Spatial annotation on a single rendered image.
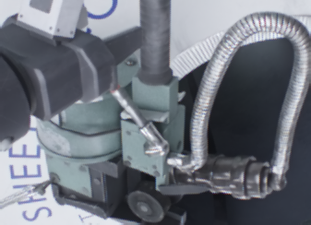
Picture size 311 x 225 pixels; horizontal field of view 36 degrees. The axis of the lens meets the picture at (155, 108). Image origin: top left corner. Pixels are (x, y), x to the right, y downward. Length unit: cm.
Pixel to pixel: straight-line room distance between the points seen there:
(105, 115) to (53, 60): 23
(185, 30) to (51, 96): 38
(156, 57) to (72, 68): 17
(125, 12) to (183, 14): 8
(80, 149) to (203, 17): 27
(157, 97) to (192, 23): 19
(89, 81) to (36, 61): 5
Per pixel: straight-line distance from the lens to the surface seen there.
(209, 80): 52
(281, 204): 118
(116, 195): 74
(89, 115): 59
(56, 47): 40
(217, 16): 73
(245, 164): 66
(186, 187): 60
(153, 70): 55
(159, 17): 52
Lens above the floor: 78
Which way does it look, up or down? 9 degrees up
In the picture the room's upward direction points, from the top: 115 degrees counter-clockwise
